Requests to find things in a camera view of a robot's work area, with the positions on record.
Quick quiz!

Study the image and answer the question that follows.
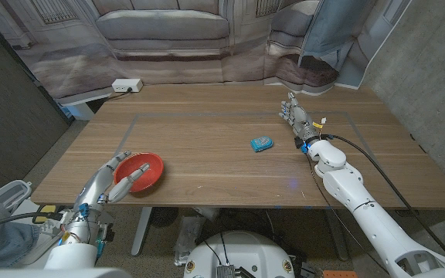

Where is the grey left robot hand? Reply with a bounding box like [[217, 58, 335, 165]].
[[73, 150, 151, 214]]

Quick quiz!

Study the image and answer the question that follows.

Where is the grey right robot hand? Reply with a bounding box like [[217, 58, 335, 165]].
[[278, 91, 320, 144]]

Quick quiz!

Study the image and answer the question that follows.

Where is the red plastic bowl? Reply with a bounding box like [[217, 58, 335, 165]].
[[113, 151, 165, 193]]

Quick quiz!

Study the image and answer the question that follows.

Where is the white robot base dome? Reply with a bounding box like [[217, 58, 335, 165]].
[[182, 230, 296, 278]]

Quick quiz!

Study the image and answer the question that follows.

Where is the blue phone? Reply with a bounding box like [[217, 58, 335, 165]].
[[250, 135, 274, 153]]

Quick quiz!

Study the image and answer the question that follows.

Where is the white table leg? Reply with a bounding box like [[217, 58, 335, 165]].
[[131, 206, 153, 257], [324, 208, 350, 262]]

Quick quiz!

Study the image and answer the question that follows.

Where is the white floor platform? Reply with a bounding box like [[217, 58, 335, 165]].
[[5, 198, 65, 267]]

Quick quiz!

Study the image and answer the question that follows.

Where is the black round floor object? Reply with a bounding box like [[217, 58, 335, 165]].
[[149, 206, 180, 229]]

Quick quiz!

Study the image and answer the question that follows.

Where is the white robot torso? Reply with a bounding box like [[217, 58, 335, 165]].
[[0, 267, 133, 278]]

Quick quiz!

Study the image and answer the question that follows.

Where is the dark grey partition panel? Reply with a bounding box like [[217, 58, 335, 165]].
[[0, 3, 75, 198]]

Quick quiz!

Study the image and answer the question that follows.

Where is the clear plastic bag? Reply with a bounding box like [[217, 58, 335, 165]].
[[174, 215, 206, 267]]

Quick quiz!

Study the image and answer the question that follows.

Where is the white power strip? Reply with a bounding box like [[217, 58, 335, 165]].
[[111, 78, 144, 93]]

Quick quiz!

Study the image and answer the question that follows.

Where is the printed living room backdrop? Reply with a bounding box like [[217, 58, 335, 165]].
[[0, 0, 413, 107]]

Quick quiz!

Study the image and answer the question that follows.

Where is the orange box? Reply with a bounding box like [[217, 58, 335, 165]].
[[322, 270, 358, 278]]

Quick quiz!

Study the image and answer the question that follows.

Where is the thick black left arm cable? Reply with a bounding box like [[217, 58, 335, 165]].
[[0, 211, 67, 236]]

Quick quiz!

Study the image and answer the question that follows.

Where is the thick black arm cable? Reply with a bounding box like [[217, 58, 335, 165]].
[[0, 211, 67, 236], [321, 134, 445, 263]]

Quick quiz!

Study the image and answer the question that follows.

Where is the black power strip cord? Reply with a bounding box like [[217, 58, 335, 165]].
[[106, 87, 133, 102]]

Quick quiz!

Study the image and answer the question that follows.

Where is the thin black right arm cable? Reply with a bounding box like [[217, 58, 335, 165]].
[[304, 152, 389, 274]]

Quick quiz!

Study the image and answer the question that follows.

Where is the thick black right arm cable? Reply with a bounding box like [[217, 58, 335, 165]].
[[321, 134, 445, 263]]

